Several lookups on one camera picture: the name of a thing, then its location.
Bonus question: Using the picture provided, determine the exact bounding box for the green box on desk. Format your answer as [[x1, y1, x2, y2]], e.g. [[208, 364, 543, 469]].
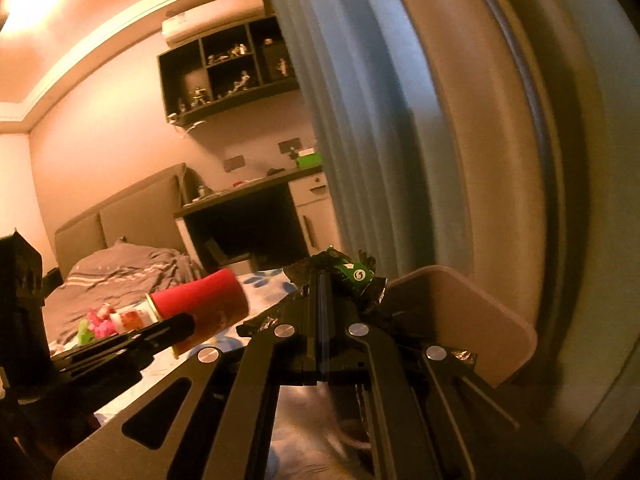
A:
[[295, 148, 322, 169]]

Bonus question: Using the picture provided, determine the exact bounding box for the floral white blue duvet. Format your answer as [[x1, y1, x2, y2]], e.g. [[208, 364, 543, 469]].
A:
[[94, 268, 371, 480]]

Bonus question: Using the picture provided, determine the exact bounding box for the white bin under desk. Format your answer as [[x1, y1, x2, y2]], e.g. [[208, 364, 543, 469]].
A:
[[204, 238, 258, 275]]

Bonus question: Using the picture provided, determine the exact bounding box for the dark wall shelf unit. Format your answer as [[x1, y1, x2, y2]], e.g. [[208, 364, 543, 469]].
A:
[[157, 15, 299, 129]]

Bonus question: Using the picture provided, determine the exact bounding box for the red paper cup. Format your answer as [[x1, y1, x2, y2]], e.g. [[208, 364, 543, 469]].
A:
[[150, 269, 250, 356]]

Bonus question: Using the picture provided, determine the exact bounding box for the grey striped blanket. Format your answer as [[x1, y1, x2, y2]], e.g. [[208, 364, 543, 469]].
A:
[[42, 242, 204, 344]]

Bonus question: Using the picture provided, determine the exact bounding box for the white pink apple cup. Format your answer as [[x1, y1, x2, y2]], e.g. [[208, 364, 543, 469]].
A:
[[110, 302, 158, 334]]

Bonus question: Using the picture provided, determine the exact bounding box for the blue grey curtain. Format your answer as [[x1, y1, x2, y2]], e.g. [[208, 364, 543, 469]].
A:
[[272, 0, 639, 479]]

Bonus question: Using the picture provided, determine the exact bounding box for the white air conditioner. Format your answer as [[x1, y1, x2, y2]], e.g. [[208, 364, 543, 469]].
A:
[[162, 0, 266, 48]]

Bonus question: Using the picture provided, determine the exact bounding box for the dark desk with white cabinet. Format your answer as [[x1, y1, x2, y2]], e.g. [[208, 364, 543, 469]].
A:
[[175, 166, 343, 272]]

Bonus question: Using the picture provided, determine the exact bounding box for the pink plastic bag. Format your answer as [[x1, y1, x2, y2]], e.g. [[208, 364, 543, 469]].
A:
[[87, 304, 116, 339]]

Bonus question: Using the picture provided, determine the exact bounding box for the green foam net sleeve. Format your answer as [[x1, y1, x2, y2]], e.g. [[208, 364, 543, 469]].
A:
[[77, 318, 96, 346]]

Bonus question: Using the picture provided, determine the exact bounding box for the brown plastic trash bin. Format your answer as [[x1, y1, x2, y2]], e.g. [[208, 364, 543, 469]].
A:
[[382, 266, 537, 387]]

